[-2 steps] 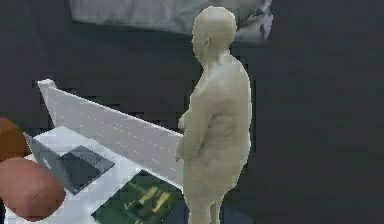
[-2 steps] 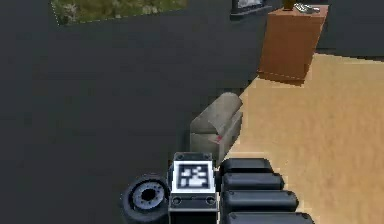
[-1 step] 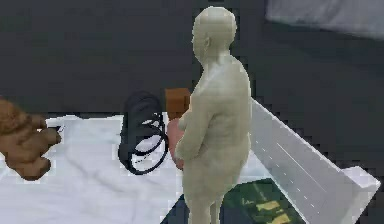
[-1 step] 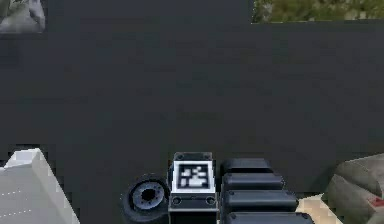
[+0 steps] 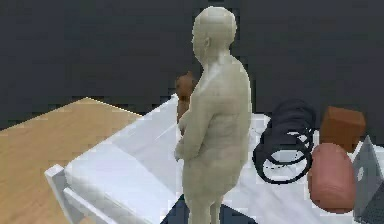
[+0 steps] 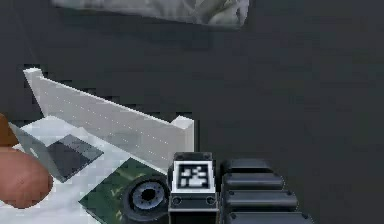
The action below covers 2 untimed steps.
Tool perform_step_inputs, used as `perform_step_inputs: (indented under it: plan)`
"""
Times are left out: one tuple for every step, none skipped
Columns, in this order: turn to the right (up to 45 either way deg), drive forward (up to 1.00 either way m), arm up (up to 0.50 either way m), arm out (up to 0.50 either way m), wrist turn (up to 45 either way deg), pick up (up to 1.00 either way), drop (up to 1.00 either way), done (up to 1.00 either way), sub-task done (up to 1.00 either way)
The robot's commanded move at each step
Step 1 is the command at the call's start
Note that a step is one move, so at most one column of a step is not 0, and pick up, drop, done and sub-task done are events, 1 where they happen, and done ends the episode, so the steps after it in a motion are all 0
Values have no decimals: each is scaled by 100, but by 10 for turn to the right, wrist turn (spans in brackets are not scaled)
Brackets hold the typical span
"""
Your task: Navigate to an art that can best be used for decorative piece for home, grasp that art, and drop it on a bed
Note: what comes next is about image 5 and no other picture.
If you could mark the beige human figure statue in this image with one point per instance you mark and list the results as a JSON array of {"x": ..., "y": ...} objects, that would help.
[{"x": 216, "y": 126}]

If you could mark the white bed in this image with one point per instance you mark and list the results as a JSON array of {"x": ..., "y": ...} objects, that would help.
[{"x": 133, "y": 166}]

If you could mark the brown teddy bear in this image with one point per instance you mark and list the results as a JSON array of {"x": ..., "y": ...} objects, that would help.
[{"x": 184, "y": 87}]

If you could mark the brown square pillow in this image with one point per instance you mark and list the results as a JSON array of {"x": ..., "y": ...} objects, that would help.
[{"x": 342, "y": 126}]

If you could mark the pink round pillow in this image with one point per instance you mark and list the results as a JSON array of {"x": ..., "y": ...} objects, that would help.
[{"x": 330, "y": 178}]

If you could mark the grey open laptop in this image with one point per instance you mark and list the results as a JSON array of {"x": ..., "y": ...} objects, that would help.
[{"x": 366, "y": 180}]

